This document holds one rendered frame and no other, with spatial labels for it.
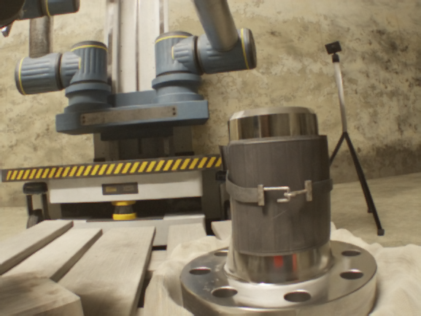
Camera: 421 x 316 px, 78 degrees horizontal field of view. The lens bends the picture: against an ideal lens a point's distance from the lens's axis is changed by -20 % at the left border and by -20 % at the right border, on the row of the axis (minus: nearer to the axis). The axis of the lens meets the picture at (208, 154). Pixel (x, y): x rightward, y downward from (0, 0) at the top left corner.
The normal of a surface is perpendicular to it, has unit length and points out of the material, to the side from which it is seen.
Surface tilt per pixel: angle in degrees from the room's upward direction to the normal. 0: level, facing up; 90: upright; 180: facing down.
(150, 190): 90
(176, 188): 90
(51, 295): 0
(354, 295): 90
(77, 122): 90
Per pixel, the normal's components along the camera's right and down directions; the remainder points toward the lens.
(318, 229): 0.49, -0.04
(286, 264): -0.14, -0.21
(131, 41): 0.09, -0.01
